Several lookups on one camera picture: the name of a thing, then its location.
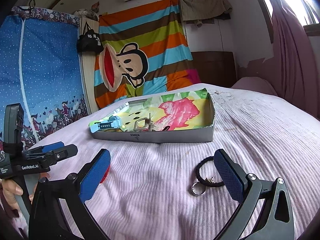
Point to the olive hanging garment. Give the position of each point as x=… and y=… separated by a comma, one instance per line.
x=201, y=12

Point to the grey cardboard tray box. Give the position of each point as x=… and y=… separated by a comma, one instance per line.
x=181, y=136

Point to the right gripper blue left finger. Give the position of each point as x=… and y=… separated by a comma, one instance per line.
x=47, y=219

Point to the person's left hand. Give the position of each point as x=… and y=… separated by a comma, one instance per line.
x=10, y=190

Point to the dark wooden headboard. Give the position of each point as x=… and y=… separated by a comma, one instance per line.
x=215, y=67

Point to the pink curtain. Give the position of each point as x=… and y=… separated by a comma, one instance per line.
x=294, y=59

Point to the striped monkey bed sheet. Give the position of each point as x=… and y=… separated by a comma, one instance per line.
x=145, y=52

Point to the black tote bag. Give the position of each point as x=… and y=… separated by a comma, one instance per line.
x=89, y=41

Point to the pink pillow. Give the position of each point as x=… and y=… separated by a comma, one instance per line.
x=255, y=84

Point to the light blue watch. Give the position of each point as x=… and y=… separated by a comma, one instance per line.
x=112, y=122

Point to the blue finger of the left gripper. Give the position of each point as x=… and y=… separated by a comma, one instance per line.
x=51, y=158
x=44, y=149

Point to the black clip with flower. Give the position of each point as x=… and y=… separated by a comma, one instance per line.
x=166, y=128

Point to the beige hair claw clip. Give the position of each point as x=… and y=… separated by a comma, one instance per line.
x=139, y=123

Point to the blue fabric wardrobe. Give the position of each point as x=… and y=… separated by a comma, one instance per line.
x=40, y=69

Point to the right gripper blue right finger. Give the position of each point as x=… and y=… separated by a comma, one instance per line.
x=275, y=220

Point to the colourful paper tray liner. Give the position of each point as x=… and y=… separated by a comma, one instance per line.
x=182, y=110

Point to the pink striped bed cover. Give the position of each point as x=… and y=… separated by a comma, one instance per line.
x=146, y=194

